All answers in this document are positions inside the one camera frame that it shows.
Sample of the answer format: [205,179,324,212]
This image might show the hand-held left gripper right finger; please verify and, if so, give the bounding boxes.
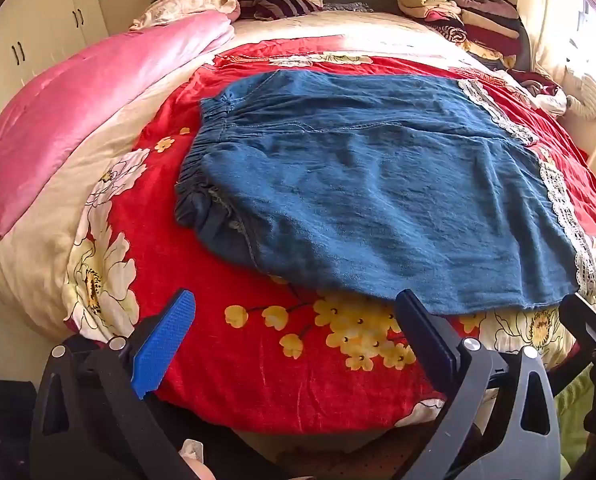
[394,288,563,480]

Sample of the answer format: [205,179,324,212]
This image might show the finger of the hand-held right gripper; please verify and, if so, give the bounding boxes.
[559,294,596,411]

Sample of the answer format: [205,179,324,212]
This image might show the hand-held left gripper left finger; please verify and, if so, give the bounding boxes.
[29,288,199,480]

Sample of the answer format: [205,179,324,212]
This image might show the blue pants with lace trim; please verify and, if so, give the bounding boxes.
[174,69,596,317]

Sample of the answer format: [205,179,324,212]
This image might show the light green cloth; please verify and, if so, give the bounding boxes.
[553,364,596,468]

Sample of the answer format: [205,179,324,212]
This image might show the red floral bed blanket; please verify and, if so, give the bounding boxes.
[0,7,596,436]

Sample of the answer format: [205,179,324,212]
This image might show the white knit cloth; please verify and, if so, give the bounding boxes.
[563,72,596,121]

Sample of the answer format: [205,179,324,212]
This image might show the pink quilt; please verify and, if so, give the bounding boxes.
[0,10,236,238]

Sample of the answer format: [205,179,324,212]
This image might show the cream curtain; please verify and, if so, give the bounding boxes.
[518,0,596,171]

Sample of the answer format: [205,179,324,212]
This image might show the stack of folded clothes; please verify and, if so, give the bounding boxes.
[395,0,531,71]

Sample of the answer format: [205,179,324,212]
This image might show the floral pillow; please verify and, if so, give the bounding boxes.
[128,0,241,31]

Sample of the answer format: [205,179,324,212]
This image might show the cream wardrobe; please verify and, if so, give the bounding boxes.
[0,0,109,126]

